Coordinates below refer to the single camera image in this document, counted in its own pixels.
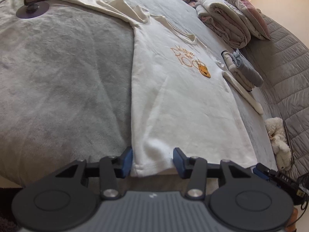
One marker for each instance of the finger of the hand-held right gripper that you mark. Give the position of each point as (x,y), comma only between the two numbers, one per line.
(263,171)

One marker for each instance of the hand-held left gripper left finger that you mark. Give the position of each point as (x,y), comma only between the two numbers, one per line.
(126,160)

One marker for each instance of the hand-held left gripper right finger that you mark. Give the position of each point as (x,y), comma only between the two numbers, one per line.
(179,162)

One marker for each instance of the white printed sweatshirt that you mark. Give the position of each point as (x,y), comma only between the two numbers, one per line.
(181,113)

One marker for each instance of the white plush toy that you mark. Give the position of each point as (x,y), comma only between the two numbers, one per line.
(278,140)

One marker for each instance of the quilted grey headboard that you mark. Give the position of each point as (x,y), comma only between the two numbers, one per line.
(289,82)

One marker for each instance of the folded beige garment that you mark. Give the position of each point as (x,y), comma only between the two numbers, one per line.
(237,77)

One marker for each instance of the folded grey sweater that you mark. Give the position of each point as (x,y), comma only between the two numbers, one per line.
(248,70)

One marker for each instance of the grey bed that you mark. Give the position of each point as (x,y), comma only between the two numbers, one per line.
(60,77)

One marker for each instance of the folded grey pink comforter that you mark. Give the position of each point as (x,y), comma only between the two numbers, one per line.
(224,21)

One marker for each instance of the pink grey pillow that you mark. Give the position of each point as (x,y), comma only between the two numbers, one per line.
(248,12)

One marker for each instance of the round phone stand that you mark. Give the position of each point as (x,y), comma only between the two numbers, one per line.
(32,11)

